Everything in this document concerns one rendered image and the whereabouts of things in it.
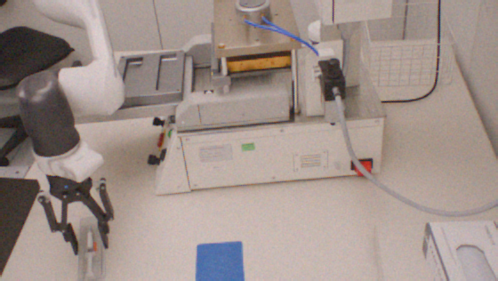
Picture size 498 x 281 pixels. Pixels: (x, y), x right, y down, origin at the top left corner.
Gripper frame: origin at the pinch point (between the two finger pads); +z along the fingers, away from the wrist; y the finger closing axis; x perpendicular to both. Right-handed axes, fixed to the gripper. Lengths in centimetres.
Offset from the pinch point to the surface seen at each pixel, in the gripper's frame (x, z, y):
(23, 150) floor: -152, 80, 54
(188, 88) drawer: -24.1, -17.2, -27.3
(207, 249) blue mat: 6.0, 4.7, -24.4
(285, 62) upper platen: -15, -25, -49
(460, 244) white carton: 27, -7, -68
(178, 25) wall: -174, 37, -34
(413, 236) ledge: 17, 0, -64
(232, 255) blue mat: 9.0, 4.8, -29.2
